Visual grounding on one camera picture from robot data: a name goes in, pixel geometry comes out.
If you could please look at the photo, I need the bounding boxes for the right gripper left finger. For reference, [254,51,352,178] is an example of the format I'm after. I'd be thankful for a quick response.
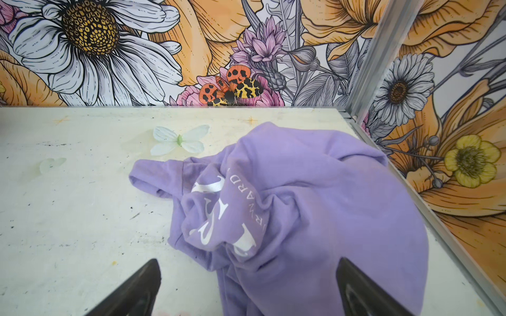
[86,259,162,316]

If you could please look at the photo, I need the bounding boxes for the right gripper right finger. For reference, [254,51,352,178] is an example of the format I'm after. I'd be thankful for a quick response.
[336,258,413,316]

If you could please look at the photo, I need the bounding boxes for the purple cloth with print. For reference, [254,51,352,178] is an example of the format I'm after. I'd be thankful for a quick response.
[129,122,428,315]

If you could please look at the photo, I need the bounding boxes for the right aluminium corner post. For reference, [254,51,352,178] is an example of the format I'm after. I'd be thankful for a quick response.
[345,1,423,126]

